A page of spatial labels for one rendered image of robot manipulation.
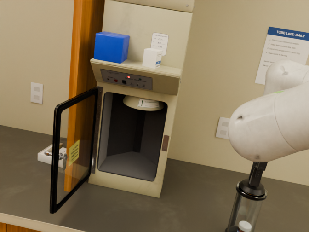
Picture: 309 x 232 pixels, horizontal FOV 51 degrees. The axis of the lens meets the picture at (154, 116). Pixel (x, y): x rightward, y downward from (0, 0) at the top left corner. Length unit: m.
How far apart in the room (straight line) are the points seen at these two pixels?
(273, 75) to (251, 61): 0.64
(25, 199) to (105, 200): 0.31
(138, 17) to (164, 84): 0.26
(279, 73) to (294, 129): 0.48
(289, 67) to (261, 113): 0.46
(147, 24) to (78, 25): 0.24
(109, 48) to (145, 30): 0.16
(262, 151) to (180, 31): 0.70
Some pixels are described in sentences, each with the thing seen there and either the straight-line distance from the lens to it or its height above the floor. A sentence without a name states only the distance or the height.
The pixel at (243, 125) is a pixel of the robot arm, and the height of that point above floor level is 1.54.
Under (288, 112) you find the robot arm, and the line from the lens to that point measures 0.58.
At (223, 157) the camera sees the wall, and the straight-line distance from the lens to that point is 1.82.
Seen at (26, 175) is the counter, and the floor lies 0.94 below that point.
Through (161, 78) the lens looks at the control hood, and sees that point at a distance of 1.15.
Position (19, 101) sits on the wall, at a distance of 1.99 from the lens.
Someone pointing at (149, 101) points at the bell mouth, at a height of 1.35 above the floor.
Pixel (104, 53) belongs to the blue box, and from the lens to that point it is 1.16.
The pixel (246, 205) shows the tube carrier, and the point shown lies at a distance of 1.20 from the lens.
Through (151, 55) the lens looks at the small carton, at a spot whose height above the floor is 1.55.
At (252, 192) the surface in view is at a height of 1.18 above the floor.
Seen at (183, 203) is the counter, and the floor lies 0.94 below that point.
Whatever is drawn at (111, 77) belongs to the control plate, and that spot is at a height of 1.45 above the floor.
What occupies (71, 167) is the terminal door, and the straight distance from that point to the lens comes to 1.24.
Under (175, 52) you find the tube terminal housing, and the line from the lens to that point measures 1.22.
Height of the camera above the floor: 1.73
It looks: 19 degrees down
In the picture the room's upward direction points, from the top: 9 degrees clockwise
